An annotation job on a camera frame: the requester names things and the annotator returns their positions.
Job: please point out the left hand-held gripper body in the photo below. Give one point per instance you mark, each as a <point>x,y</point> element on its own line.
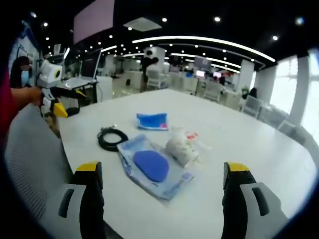
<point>49,73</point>

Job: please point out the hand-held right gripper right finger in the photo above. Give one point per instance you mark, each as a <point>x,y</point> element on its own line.
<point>233,211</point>

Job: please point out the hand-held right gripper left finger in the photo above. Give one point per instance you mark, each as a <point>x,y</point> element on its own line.
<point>93,211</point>

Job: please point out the clear bag with blue pad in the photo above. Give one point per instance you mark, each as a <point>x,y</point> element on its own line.
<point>150,165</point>

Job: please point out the white roll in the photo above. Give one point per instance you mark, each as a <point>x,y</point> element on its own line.
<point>180,149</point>

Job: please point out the blue packet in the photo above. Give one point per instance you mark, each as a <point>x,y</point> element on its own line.
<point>152,121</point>

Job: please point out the clear packet with red print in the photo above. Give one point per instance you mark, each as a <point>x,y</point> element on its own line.
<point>192,135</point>

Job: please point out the person's left hand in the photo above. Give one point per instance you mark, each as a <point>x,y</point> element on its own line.
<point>33,95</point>

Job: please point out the black object at table edge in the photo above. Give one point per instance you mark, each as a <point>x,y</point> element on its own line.
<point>72,112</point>

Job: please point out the monitor on cart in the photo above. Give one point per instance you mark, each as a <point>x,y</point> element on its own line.
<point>90,63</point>

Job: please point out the person's red sleeve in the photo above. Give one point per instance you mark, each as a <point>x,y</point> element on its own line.
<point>6,109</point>

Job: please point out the white table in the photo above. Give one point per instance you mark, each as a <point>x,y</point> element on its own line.
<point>224,154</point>

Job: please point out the white mesh chair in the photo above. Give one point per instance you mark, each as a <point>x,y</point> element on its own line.
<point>30,159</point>

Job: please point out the hanging pink screen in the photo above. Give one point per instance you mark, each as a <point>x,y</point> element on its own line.
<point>93,21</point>

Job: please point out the white office chair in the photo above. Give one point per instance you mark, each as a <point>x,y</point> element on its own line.
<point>212,90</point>
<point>157,79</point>
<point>251,105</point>

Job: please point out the ceiling air vent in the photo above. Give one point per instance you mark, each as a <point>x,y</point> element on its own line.
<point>142,24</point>

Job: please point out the background hanging display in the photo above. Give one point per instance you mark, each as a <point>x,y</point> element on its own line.
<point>203,62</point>

